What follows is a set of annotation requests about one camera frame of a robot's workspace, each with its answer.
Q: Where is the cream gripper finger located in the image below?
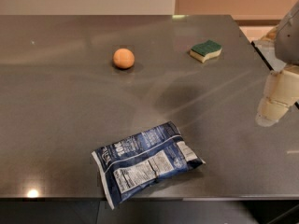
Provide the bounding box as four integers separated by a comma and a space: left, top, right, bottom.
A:
256, 64, 299, 127

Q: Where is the green yellow sponge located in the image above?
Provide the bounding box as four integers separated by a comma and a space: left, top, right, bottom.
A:
190, 40, 222, 63

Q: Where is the orange ball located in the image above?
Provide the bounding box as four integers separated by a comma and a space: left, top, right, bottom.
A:
113, 49, 135, 69

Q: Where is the blue chip bag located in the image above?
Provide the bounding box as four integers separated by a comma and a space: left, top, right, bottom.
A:
93, 121, 204, 208

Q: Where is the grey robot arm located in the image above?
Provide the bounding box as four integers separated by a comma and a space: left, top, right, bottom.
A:
256, 1, 299, 127

